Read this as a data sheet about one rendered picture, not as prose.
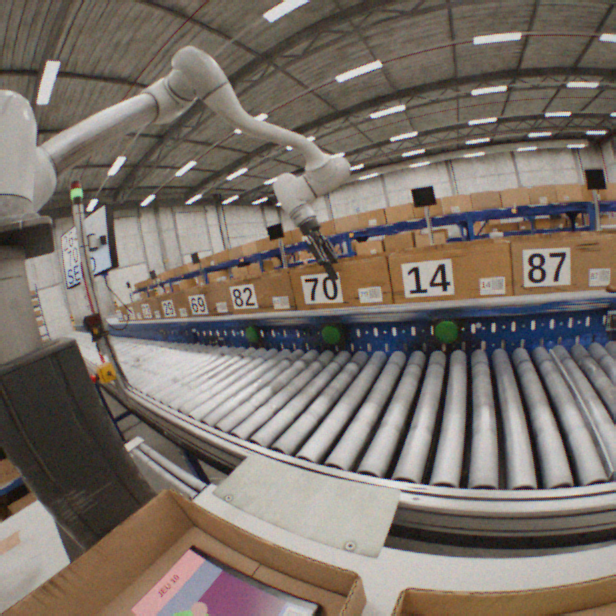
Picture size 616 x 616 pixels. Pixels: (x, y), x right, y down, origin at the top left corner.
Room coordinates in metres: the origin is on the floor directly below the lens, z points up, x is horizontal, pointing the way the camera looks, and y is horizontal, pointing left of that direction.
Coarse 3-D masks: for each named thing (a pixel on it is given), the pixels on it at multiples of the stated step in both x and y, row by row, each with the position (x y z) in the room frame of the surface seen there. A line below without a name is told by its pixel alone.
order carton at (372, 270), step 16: (368, 256) 1.14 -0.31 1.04; (384, 256) 1.10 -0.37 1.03; (304, 272) 0.99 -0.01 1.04; (320, 272) 0.95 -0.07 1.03; (352, 272) 0.89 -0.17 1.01; (368, 272) 0.86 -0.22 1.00; (384, 272) 0.83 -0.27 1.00; (352, 288) 0.89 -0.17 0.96; (384, 288) 0.83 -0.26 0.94; (304, 304) 1.01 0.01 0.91; (320, 304) 0.97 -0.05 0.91; (336, 304) 0.93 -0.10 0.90; (352, 304) 0.90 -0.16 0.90; (368, 304) 0.87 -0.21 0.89; (384, 304) 0.83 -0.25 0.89
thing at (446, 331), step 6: (438, 324) 0.67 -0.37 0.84; (444, 324) 0.66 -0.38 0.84; (450, 324) 0.65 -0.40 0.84; (438, 330) 0.67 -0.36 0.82; (444, 330) 0.66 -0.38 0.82; (450, 330) 0.65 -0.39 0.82; (456, 330) 0.64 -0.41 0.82; (438, 336) 0.67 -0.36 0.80; (444, 336) 0.66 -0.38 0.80; (450, 336) 0.65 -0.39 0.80; (456, 336) 0.64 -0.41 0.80; (444, 342) 0.66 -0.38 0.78; (450, 342) 0.65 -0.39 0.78
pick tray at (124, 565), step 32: (160, 512) 0.20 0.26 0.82; (192, 512) 0.21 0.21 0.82; (96, 544) 0.11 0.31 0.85; (128, 544) 0.14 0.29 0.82; (160, 544) 0.17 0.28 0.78; (192, 544) 0.19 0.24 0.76; (224, 544) 0.19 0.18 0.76; (256, 544) 0.15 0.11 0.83; (64, 576) 0.05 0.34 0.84; (96, 576) 0.08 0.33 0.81; (128, 576) 0.11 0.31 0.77; (160, 576) 0.12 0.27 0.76; (256, 576) 0.14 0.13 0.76; (288, 576) 0.14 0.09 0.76; (320, 576) 0.12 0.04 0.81; (352, 576) 0.10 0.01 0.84; (32, 608) -0.01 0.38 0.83; (64, 608) 0.01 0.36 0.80; (96, 608) 0.04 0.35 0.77; (128, 608) 0.06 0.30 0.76; (352, 608) 0.07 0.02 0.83
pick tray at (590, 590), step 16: (608, 576) -0.02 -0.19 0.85; (400, 592) 0.07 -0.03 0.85; (416, 592) 0.06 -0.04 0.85; (432, 592) 0.06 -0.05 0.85; (448, 592) 0.05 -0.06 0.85; (464, 592) 0.05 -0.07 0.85; (480, 592) 0.04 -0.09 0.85; (496, 592) 0.03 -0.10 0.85; (512, 592) 0.03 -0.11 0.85; (528, 592) 0.02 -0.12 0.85; (544, 592) 0.01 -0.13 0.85; (560, 592) 0.00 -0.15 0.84; (576, 592) -0.01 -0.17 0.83; (592, 592) -0.02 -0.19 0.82; (608, 592) -0.04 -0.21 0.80; (400, 608) 0.06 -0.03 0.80; (416, 608) 0.06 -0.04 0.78; (432, 608) 0.05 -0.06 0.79; (448, 608) 0.05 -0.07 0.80; (464, 608) 0.04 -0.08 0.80; (480, 608) 0.03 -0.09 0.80; (496, 608) 0.02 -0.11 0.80; (512, 608) 0.02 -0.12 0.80; (528, 608) 0.01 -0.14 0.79; (544, 608) 0.00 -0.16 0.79; (560, 608) -0.01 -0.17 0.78; (576, 608) -0.03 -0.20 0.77; (592, 608) -0.04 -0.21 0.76; (608, 608) -0.06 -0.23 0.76
